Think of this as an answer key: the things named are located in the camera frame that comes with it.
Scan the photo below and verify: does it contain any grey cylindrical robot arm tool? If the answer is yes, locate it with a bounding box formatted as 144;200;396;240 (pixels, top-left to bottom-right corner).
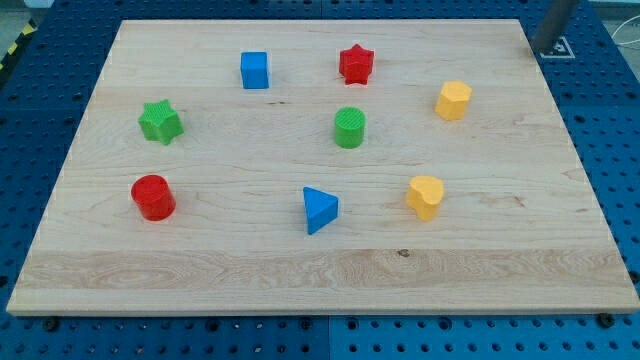
530;0;580;53

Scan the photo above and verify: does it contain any wooden board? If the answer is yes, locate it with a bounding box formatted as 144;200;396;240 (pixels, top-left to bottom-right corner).
7;19;639;316

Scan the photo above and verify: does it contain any blue triangle block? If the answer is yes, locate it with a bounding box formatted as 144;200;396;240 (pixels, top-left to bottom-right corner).
303;187;339;235

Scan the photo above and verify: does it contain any green cylinder block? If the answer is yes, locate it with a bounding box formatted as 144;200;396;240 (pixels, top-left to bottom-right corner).
334;107;366;149

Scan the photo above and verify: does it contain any yellow heart block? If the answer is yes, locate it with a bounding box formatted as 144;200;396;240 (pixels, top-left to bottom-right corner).
405;175;444;221

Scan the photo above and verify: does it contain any red star block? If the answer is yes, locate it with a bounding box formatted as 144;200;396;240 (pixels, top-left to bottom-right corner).
339;44;375;85

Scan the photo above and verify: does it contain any blue cube block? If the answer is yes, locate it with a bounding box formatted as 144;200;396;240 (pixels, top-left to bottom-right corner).
240;52;269;89

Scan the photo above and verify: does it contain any yellow hexagon block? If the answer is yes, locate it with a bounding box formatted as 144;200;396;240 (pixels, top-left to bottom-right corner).
434;81;472;121

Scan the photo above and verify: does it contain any green star block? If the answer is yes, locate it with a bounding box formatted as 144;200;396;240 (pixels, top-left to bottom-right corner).
138;99;184;145

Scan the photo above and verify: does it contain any red cylinder block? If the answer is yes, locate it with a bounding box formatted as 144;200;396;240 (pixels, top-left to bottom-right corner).
130;174;176;221

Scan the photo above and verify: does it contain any white fiducial marker tag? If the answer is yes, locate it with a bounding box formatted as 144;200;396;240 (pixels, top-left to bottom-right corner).
539;36;575;59

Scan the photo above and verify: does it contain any yellow black hazard tape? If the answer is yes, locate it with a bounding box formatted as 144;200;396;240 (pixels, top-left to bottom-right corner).
1;19;38;73

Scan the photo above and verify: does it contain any white cable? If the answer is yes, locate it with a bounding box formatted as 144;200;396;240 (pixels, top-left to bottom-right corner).
610;13;640;48

